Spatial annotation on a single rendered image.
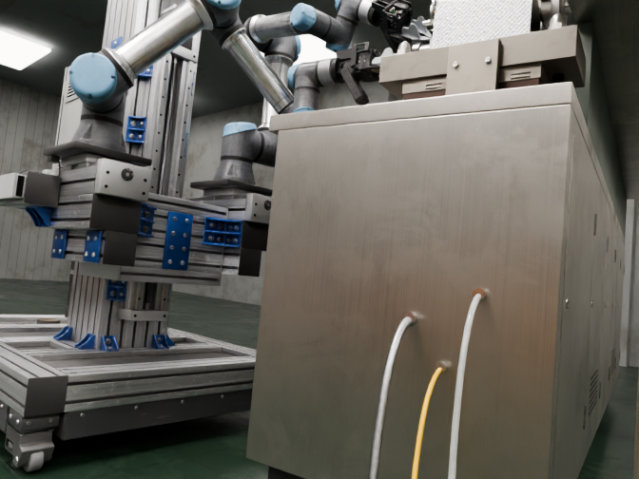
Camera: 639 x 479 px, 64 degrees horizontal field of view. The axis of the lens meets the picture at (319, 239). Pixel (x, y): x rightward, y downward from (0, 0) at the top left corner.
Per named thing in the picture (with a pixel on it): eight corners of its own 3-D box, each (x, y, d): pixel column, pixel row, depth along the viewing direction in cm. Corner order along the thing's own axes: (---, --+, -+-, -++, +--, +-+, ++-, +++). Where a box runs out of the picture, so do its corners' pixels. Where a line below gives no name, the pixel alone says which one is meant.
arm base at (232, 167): (203, 182, 185) (206, 156, 186) (237, 191, 196) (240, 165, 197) (229, 181, 175) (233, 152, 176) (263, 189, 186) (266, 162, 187)
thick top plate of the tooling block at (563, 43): (406, 105, 129) (408, 83, 130) (584, 86, 108) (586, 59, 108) (378, 83, 116) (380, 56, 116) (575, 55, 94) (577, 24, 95)
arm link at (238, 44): (190, 21, 163) (287, 144, 168) (190, 4, 152) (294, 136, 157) (220, 1, 165) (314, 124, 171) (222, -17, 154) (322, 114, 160)
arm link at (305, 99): (311, 135, 159) (315, 100, 160) (319, 125, 148) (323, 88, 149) (286, 131, 157) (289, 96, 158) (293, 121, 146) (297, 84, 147)
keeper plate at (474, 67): (448, 101, 107) (452, 49, 107) (497, 96, 101) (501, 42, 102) (444, 97, 105) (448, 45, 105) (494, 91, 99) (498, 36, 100)
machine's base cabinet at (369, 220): (501, 375, 328) (511, 241, 334) (618, 396, 293) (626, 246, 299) (238, 502, 117) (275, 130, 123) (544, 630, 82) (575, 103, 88)
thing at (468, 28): (429, 90, 131) (435, 21, 132) (527, 79, 118) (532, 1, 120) (428, 89, 131) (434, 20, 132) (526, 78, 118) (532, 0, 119)
